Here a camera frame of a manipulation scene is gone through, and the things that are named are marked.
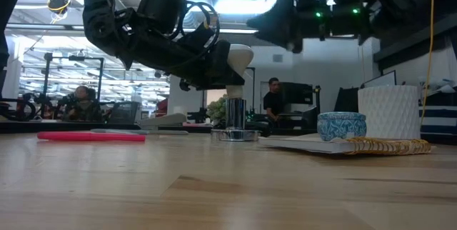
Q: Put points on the chrome lamp socket base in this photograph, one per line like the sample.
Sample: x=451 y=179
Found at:
x=235 y=115

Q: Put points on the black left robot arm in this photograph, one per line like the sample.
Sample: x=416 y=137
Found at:
x=96 y=15

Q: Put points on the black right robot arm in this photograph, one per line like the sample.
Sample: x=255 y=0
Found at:
x=392 y=1

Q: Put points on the green succulent plant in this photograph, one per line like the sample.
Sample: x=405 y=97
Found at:
x=217 y=108

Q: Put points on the grey stapler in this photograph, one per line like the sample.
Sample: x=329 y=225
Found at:
x=164 y=120

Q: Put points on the black monitor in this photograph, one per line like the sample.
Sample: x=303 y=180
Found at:
x=300 y=94

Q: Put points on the short blue pen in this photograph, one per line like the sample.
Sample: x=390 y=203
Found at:
x=168 y=133

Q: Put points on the black mesh chair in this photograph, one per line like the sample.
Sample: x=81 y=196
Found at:
x=125 y=114

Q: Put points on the white monitor screen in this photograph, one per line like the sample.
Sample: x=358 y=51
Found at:
x=382 y=80

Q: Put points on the black office chair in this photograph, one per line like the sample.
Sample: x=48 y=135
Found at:
x=346 y=101

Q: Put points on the long pale blue pen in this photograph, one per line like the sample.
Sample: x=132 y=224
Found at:
x=118 y=131

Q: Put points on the blue patterned round tin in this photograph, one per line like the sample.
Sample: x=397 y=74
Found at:
x=341 y=126

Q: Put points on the white textured pen cup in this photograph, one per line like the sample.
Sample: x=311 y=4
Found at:
x=389 y=112

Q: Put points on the pink highlighter pen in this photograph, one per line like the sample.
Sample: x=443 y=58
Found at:
x=89 y=136

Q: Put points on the yellow black ceiling reel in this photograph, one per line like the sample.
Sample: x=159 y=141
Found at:
x=59 y=4

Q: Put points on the blue white striped box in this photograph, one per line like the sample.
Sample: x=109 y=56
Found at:
x=439 y=121

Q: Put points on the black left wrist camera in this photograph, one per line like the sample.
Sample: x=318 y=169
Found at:
x=162 y=8

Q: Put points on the black background frame rig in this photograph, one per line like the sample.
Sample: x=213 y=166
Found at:
x=101 y=80

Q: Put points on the black aluminium table frame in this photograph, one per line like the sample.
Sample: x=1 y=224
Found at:
x=71 y=126

